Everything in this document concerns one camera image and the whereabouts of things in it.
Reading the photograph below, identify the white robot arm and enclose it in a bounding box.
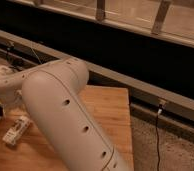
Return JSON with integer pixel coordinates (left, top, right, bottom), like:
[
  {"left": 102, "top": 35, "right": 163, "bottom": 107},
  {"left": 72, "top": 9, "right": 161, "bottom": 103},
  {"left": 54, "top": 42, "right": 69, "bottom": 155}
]
[{"left": 0, "top": 57, "right": 132, "bottom": 171}]

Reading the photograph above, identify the metal window frame rail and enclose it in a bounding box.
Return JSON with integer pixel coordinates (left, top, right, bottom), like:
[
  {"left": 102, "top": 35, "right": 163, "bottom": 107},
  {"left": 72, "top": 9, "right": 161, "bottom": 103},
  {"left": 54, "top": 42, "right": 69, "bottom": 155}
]
[{"left": 10, "top": 0, "right": 194, "bottom": 48}]

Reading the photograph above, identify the white plastic bottle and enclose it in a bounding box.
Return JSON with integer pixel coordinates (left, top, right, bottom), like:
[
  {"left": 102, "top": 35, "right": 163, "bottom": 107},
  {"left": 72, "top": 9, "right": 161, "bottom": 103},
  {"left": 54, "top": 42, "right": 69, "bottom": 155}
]
[{"left": 2, "top": 116, "right": 31, "bottom": 145}]

